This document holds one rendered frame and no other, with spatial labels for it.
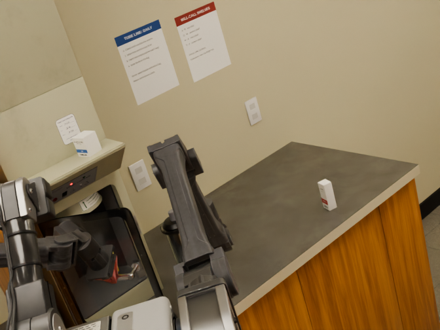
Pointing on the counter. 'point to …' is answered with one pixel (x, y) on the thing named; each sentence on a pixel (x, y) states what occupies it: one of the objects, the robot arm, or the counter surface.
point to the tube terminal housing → (54, 152)
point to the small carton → (86, 143)
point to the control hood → (85, 164)
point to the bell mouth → (84, 205)
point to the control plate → (74, 184)
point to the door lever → (128, 273)
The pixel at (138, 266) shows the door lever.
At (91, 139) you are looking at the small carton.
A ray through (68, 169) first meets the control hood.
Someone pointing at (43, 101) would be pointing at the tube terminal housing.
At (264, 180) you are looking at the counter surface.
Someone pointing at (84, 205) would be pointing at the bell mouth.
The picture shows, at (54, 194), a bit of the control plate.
